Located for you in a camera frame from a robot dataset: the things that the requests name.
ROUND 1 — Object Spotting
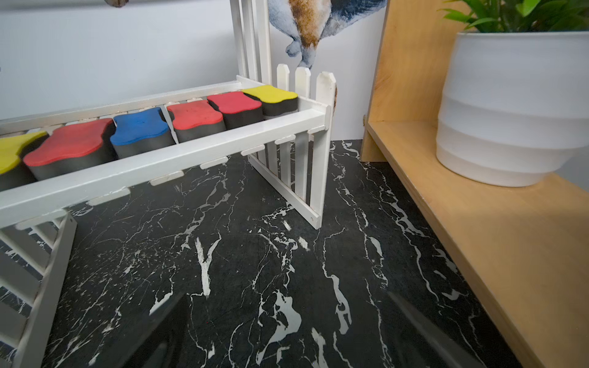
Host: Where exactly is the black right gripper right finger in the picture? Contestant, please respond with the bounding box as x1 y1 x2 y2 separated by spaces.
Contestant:
388 291 484 367

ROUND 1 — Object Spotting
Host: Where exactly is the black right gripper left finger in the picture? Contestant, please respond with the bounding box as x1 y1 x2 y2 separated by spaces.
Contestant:
94 294 189 367

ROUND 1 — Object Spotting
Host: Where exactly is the wooden corner shelf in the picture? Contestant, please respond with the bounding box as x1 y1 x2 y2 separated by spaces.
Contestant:
361 1 588 367

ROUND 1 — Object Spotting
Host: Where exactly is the white wooden two-tier shelf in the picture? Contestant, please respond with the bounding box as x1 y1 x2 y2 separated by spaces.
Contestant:
1 1 337 367

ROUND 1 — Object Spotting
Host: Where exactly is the red eraser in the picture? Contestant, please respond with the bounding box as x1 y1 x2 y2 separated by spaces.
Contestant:
207 91 264 130
167 101 226 143
23 118 117 180

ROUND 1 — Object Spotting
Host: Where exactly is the yellow eraser lower left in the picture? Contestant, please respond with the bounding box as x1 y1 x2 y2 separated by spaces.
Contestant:
0 131 49 191

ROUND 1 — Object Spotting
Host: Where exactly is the yellow eraser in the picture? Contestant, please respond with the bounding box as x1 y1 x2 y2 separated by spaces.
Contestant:
0 131 49 191
242 85 298 117

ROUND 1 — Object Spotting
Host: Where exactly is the white plant pot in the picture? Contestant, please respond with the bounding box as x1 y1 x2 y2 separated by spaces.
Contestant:
437 32 588 187

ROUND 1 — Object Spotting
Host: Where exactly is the yellow eraser lower right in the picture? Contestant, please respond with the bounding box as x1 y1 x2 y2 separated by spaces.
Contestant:
242 85 298 117

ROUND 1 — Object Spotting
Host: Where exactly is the green potted plant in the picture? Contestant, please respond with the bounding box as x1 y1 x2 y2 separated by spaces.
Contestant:
443 0 588 33

